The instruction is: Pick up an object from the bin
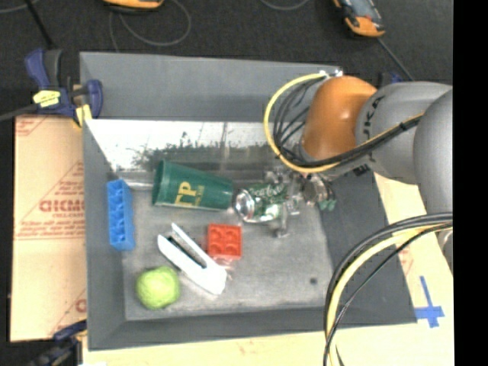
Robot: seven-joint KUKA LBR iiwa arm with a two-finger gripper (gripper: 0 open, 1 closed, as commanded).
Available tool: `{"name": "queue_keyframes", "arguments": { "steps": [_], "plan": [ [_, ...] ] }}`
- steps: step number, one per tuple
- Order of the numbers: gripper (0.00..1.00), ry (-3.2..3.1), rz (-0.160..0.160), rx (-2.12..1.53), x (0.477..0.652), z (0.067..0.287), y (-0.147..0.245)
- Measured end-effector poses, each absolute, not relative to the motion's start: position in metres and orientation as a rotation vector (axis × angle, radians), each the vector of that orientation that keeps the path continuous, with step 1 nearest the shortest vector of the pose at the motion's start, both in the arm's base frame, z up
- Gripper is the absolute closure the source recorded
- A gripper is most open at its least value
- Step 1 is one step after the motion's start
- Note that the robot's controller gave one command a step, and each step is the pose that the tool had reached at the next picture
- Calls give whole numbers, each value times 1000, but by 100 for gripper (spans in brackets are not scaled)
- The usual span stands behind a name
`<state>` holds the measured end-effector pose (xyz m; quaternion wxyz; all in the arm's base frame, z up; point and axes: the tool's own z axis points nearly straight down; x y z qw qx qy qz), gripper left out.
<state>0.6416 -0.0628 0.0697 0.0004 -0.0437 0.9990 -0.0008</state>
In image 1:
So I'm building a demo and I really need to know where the brown cardboard board, red print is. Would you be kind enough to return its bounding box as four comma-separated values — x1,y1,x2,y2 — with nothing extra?
9,114,88,343

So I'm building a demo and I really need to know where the dark green plastic cup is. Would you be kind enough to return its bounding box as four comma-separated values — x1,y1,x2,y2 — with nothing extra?
151,159,235,213

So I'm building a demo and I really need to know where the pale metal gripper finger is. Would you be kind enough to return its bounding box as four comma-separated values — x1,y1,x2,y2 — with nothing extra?
272,201,300,239
264,169,291,187

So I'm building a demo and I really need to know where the green crushed drink can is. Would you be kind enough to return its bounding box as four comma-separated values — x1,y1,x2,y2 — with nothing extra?
233,183,291,225

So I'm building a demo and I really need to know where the green toy apple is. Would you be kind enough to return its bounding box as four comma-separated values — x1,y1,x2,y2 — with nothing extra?
135,265,181,311

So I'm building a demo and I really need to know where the red toy building block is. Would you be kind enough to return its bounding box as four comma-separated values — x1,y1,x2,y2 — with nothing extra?
206,223,243,261

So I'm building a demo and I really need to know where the white plastic clip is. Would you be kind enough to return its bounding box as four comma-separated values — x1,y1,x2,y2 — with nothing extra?
156,222,229,296

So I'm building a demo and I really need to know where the blue toy building block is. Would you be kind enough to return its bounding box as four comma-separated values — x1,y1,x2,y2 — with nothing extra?
106,178,136,252

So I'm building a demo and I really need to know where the grey metal bin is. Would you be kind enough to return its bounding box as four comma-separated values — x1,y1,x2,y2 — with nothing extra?
79,51,417,351

